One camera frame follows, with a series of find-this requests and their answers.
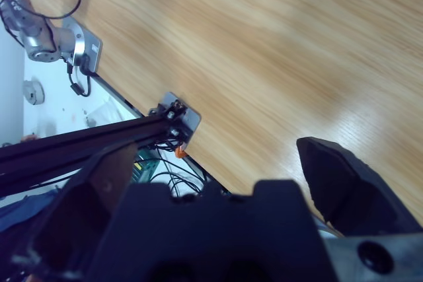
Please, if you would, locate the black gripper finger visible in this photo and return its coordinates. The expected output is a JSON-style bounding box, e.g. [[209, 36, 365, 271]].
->
[[295, 135, 423, 238], [31, 141, 139, 275]]

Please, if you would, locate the blue fabric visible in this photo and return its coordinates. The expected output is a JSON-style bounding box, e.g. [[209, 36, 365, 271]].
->
[[0, 189, 65, 234]]

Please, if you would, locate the green electronics board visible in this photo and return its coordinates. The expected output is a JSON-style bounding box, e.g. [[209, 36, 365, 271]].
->
[[132, 149, 161, 184]]

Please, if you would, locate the clear plastic bag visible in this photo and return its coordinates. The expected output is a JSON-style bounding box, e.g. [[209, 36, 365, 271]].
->
[[86, 99, 141, 130]]

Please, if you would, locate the small white round device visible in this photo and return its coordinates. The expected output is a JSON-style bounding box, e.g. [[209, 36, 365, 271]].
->
[[21, 79, 46, 107]]

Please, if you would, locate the dark camera post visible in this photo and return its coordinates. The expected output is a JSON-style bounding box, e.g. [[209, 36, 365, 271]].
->
[[0, 114, 174, 199]]

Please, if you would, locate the black base power cable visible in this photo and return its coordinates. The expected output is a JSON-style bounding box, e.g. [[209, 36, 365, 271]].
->
[[65, 59, 93, 98]]

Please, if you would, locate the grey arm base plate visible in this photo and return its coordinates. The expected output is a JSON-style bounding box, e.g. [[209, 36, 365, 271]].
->
[[61, 15, 104, 75]]

